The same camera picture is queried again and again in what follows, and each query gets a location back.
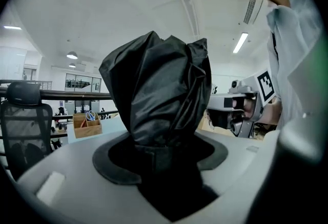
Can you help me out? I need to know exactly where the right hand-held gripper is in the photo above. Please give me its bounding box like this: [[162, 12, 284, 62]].
[[206, 69, 277, 139]]

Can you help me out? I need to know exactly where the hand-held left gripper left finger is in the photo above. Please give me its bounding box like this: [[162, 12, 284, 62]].
[[16, 130, 171, 224]]

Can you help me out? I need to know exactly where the black metal railing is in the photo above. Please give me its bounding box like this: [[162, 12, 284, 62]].
[[0, 78, 119, 141]]

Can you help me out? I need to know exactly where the person's right hand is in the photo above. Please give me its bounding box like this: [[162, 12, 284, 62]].
[[242, 98, 257, 118]]

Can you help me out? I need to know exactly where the person's right forearm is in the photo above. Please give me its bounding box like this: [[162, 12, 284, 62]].
[[262, 96, 283, 125]]

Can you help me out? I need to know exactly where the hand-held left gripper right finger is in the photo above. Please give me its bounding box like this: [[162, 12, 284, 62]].
[[184, 130, 267, 224]]

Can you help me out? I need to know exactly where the person in white coat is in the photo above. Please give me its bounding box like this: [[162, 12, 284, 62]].
[[265, 4, 323, 130]]

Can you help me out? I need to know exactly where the ceiling air vent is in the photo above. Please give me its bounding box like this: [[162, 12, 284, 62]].
[[242, 0, 265, 26]]

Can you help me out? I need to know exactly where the glass partition wall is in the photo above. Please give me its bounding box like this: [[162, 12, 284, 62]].
[[64, 72, 103, 92]]

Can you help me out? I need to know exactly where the wooden organizer box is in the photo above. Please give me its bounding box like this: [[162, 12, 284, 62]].
[[72, 110, 103, 139]]

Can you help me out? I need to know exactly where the white ceiling pipe track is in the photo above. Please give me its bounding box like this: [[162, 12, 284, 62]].
[[160, 0, 201, 39]]

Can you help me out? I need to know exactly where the black office chair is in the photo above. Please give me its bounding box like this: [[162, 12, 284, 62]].
[[0, 81, 55, 182]]

